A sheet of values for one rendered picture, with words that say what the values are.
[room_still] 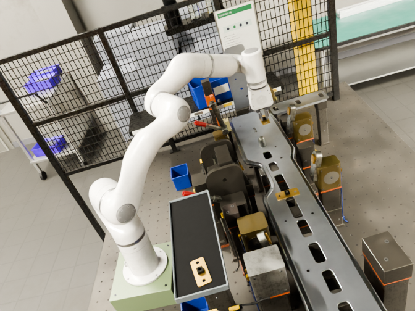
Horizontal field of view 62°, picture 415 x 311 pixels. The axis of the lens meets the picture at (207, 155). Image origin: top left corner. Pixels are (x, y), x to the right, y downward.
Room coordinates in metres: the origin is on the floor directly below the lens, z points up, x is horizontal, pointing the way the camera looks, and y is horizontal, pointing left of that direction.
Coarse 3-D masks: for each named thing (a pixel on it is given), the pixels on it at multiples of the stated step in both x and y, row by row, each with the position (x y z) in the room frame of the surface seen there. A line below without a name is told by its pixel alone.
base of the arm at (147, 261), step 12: (144, 240) 0.96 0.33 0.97; (132, 252) 0.93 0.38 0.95; (144, 252) 0.94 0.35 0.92; (156, 252) 1.03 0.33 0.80; (132, 264) 0.93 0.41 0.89; (144, 264) 0.93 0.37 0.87; (156, 264) 0.95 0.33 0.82; (132, 276) 0.94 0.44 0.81; (144, 276) 0.92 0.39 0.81; (156, 276) 0.90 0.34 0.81
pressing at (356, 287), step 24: (240, 120) 1.53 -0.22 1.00; (240, 144) 1.31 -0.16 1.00; (288, 144) 1.20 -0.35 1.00; (264, 168) 1.09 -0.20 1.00; (288, 168) 1.05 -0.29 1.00; (312, 192) 0.89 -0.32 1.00; (288, 216) 0.81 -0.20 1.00; (312, 216) 0.78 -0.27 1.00; (288, 240) 0.72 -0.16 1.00; (312, 240) 0.69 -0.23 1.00; (336, 240) 0.66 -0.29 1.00; (288, 264) 0.63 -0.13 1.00; (312, 264) 0.61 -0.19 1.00; (336, 264) 0.59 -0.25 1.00; (312, 288) 0.54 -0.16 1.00; (360, 288) 0.50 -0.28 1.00
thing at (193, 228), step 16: (176, 208) 0.85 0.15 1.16; (192, 208) 0.83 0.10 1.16; (208, 208) 0.80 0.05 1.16; (176, 224) 0.78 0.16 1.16; (192, 224) 0.76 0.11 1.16; (208, 224) 0.74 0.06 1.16; (176, 240) 0.72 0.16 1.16; (192, 240) 0.70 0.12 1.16; (208, 240) 0.68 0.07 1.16; (176, 256) 0.66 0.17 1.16; (192, 256) 0.64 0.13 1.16; (208, 256) 0.62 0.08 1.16; (176, 272) 0.61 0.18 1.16; (192, 272) 0.59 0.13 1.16; (176, 288) 0.56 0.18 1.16; (192, 288) 0.54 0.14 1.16; (208, 288) 0.53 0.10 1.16
